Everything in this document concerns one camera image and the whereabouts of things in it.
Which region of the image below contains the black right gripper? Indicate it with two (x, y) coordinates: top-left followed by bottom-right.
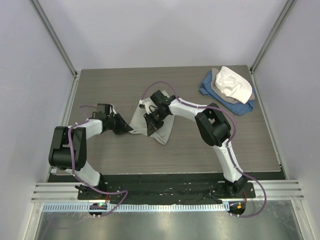
(144, 109), (169, 137)

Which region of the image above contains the grey cloth napkin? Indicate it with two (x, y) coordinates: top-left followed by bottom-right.
(129, 90), (175, 145)

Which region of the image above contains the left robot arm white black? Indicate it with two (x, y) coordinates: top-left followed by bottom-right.
(48, 103), (133, 200)

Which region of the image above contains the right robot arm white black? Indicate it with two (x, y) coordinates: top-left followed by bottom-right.
(138, 90), (248, 198)

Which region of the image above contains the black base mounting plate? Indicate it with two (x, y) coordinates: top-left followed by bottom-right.
(76, 173), (256, 205)

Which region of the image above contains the blue checked cloth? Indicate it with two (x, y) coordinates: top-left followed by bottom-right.
(199, 70), (255, 116)

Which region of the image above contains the beige grey cloth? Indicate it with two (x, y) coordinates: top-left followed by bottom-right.
(211, 68), (256, 104)

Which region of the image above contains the white cloth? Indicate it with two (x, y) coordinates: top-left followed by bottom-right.
(214, 66), (253, 104)

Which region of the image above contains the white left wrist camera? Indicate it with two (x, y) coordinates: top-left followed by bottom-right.
(109, 105), (117, 116)

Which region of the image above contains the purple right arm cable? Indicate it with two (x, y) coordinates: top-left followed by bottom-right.
(141, 81), (268, 218)

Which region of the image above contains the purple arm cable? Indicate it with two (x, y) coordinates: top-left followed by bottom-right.
(141, 81), (268, 218)
(67, 104), (129, 218)

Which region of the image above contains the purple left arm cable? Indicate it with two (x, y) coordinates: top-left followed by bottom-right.
(67, 104), (129, 218)

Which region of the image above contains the right aluminium frame post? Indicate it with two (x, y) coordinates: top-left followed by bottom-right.
(249, 0), (298, 73)

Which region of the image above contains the aluminium frame post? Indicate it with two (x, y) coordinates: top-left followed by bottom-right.
(249, 0), (298, 73)
(29, 0), (79, 77)

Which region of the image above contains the white slotted cable duct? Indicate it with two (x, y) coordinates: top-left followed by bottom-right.
(42, 202), (230, 213)

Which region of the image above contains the left aluminium frame post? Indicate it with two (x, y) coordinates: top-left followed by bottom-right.
(29, 0), (79, 77)

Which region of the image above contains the front aluminium frame rail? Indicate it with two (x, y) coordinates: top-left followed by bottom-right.
(31, 180), (304, 203)

